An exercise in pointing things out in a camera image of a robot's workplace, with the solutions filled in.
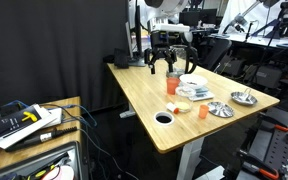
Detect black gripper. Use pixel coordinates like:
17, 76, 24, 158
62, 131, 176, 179
144, 30, 179, 75

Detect white salt cellar orange cap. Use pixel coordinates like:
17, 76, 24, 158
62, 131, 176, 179
165, 101, 180, 115

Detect large orange plastic cup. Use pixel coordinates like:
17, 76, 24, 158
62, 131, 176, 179
166, 77, 181, 96

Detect black computer monitor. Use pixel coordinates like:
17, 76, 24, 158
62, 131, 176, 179
125, 0, 147, 68

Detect white bowl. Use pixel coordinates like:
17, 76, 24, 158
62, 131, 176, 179
178, 73, 209, 90

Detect black speaker box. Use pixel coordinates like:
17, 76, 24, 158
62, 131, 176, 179
113, 48, 130, 70

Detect clear glass jar lid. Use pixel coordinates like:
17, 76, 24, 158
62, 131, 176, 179
175, 86, 194, 98

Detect clear glass jar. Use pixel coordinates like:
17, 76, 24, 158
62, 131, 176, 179
174, 86, 194, 114

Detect black office chair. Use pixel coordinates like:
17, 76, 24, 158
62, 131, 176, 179
200, 37, 233, 73

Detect silver digital kitchen scale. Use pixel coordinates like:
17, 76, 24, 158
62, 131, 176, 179
187, 85, 216, 102

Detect small orange plastic cup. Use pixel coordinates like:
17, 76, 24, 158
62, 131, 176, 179
198, 104, 211, 120

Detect round steel lid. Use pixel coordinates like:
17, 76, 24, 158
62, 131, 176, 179
207, 101, 235, 119

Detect silver articulated lamp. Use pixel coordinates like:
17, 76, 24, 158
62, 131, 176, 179
222, 0, 280, 34

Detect white table leg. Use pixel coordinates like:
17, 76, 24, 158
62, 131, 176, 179
175, 136, 205, 180

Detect black curtain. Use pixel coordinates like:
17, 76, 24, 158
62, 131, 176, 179
0, 0, 130, 114

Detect grey tool case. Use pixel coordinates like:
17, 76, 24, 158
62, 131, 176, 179
0, 141, 85, 180

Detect black perforated metal table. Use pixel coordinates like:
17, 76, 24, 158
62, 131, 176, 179
237, 111, 288, 180

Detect black handheld tool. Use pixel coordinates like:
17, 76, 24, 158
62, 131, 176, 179
5, 125, 79, 153

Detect black book yellow logo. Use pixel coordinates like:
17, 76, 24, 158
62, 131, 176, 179
0, 105, 43, 143

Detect white cable grommet ring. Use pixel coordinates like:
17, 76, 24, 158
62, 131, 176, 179
153, 110, 176, 127

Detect steel saucepan with wire handle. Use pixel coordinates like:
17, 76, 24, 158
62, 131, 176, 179
230, 87, 259, 107

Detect blue cable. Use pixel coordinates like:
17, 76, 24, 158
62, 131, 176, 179
0, 99, 98, 129

